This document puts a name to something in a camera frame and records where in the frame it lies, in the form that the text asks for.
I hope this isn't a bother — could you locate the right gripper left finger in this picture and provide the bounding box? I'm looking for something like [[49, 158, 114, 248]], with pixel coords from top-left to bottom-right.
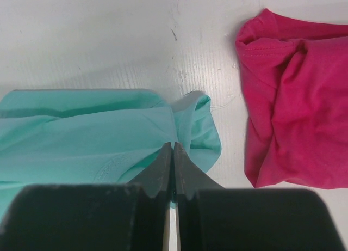
[[1, 143, 172, 250]]

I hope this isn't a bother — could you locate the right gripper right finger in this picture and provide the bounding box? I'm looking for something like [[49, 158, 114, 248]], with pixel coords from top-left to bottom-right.
[[173, 143, 345, 250]]

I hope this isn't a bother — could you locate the teal t shirt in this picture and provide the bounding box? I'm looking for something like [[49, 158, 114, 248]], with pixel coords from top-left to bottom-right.
[[1, 89, 221, 213]]

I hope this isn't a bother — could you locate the folded pink t shirt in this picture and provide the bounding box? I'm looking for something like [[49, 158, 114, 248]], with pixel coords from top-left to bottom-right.
[[235, 9, 347, 189]]

